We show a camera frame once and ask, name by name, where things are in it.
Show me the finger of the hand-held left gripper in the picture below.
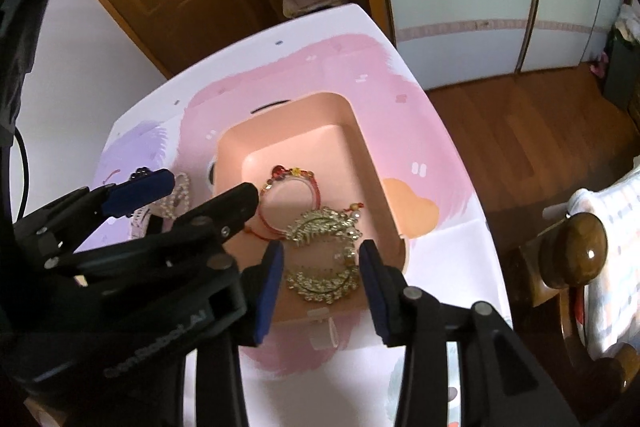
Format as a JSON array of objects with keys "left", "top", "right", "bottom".
[
  {"left": 59, "top": 182, "right": 262, "bottom": 289},
  {"left": 14, "top": 168, "right": 177, "bottom": 270}
]

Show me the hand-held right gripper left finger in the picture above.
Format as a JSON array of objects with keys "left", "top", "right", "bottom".
[{"left": 192, "top": 239, "right": 286, "bottom": 427}]

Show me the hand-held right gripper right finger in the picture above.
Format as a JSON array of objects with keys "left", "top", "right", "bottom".
[{"left": 357, "top": 239, "right": 571, "bottom": 427}]

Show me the pearl necklace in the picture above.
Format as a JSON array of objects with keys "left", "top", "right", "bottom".
[{"left": 131, "top": 172, "right": 194, "bottom": 242}]

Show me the pink plastic tray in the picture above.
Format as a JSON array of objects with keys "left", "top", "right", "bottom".
[{"left": 212, "top": 92, "right": 412, "bottom": 325}]

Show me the clear plastic piece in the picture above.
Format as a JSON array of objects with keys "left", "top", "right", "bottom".
[{"left": 309, "top": 309, "right": 339, "bottom": 351}]

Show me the printed cartoon tablecloth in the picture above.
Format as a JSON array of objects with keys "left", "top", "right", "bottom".
[{"left": 92, "top": 3, "right": 513, "bottom": 427}]

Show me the checked blanket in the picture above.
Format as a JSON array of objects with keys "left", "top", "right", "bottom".
[{"left": 565, "top": 167, "right": 640, "bottom": 363}]

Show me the dark bin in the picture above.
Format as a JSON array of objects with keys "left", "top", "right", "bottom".
[{"left": 602, "top": 32, "right": 640, "bottom": 112}]

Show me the white cloth bundle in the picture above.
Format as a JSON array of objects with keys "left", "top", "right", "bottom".
[{"left": 614, "top": 4, "right": 640, "bottom": 44}]

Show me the red string bracelet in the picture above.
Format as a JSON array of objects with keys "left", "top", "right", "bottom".
[{"left": 247, "top": 164, "right": 323, "bottom": 243}]

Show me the black cable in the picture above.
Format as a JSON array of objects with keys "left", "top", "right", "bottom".
[{"left": 12, "top": 129, "right": 28, "bottom": 220}]

